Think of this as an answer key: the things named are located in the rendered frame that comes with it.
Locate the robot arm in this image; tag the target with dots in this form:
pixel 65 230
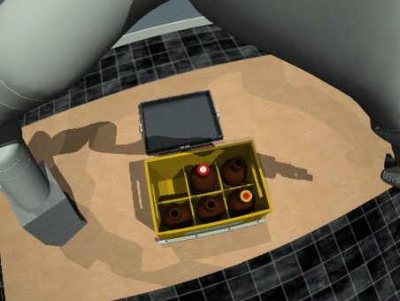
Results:
pixel 47 46

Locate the brown bottle with blue band and red cap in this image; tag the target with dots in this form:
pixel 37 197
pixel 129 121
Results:
pixel 202 179

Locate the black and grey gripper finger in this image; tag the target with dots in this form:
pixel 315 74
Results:
pixel 389 160

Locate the yellow divided crate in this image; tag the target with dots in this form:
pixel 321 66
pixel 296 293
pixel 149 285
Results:
pixel 166 180

